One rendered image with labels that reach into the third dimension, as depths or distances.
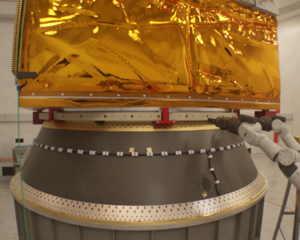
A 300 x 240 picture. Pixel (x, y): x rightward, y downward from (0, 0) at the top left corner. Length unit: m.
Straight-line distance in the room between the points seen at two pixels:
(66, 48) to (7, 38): 5.82
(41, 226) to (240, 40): 1.83
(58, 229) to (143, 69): 1.03
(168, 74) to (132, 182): 0.65
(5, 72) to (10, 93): 0.56
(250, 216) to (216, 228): 0.38
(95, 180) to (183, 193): 0.48
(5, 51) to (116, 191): 6.06
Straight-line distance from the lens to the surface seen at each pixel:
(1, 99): 6.86
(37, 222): 1.68
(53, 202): 1.49
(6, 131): 6.85
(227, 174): 1.58
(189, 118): 1.48
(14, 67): 1.45
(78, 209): 1.38
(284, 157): 1.15
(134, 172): 1.35
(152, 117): 1.41
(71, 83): 1.34
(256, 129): 1.30
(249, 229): 1.83
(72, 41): 1.35
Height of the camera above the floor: 1.71
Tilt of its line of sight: 2 degrees down
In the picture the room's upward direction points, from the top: straight up
